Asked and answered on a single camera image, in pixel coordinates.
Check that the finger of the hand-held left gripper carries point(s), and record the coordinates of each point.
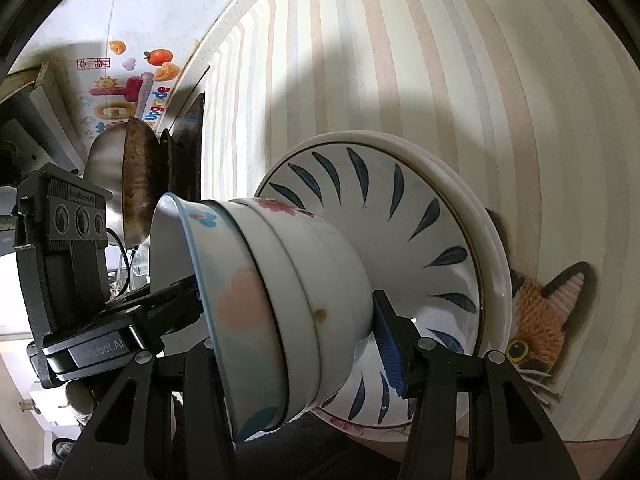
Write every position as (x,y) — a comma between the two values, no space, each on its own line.
(165,305)

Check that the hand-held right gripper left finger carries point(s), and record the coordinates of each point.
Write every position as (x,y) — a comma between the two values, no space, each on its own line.
(200,380)

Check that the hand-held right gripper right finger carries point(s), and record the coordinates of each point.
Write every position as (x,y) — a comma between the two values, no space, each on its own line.
(387,345)

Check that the white floral bowl blue rim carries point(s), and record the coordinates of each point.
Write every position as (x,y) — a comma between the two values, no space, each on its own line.
(240,310)

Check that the white floral plate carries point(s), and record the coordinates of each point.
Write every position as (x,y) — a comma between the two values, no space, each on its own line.
(500,280)

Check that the white plate blue leaf stripes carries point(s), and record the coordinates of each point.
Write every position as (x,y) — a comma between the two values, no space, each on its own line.
(400,210)

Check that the steel wok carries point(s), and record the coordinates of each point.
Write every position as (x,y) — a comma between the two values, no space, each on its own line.
(135,175)

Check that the black stove top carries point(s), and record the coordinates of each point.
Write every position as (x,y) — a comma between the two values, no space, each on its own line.
(185,160)

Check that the knitted cat face mat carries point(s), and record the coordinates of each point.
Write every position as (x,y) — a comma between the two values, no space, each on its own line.
(540,320)

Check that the striped table cover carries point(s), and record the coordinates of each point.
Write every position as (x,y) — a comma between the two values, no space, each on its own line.
(450,60)

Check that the colourful fruit wall sticker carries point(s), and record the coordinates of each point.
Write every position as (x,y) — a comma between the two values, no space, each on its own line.
(115,100)

